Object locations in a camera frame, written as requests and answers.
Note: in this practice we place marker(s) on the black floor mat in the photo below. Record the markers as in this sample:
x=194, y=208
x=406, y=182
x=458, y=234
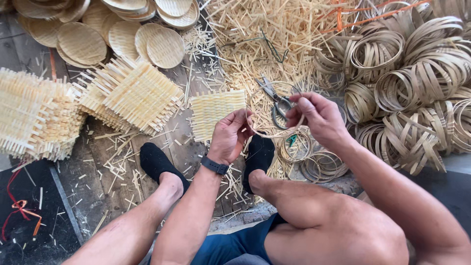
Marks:
x=33, y=221

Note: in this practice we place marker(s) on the tall stack of woven squares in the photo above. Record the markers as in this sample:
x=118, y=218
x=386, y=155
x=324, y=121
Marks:
x=33, y=114

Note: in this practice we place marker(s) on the person's right leg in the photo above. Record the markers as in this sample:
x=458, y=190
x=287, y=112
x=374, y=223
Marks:
x=331, y=228

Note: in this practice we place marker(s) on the black sock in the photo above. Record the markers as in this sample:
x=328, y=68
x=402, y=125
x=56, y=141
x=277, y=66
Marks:
x=259, y=154
x=156, y=162

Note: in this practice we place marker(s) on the heap of bamboo rings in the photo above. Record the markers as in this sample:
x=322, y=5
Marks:
x=412, y=92

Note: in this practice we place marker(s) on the person's leg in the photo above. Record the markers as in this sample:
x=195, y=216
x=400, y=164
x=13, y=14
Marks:
x=136, y=228
x=331, y=228

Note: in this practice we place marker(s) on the fanned stack of woven squares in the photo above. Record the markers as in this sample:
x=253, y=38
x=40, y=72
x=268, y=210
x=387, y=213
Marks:
x=136, y=94

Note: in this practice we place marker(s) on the metal scissors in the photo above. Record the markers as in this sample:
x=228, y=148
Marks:
x=271, y=92

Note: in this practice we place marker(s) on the green clip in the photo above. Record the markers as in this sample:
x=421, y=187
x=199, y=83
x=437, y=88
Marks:
x=292, y=140

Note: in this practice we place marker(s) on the person's left hand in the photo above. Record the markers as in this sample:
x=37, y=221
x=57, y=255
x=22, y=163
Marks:
x=225, y=138

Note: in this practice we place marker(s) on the person's right hand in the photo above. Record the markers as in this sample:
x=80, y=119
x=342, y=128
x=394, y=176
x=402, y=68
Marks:
x=323, y=119

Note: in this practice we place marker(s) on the red orange ribbon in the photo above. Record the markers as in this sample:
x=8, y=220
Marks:
x=20, y=208

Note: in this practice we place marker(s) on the person's left leg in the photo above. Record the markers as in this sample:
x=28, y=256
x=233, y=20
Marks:
x=136, y=228

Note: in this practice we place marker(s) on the black wrist watch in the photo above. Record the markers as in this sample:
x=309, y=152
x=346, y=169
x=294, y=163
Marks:
x=214, y=165

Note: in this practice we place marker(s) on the pile of round woven trays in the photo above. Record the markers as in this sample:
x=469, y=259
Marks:
x=84, y=40

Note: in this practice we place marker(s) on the thin bamboo hoop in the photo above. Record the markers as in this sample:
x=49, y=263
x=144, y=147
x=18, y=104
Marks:
x=257, y=133

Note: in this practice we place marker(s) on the small bundle of bamboo rings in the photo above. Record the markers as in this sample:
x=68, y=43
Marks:
x=316, y=163

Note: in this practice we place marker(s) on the blue shorts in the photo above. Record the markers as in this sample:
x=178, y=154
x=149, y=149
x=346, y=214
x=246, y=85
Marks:
x=235, y=244

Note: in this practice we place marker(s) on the heap of bamboo strip scraps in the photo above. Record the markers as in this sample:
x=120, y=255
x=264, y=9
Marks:
x=254, y=40

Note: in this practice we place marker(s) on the single woven bamboo square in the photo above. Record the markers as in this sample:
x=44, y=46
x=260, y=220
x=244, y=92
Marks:
x=213, y=110

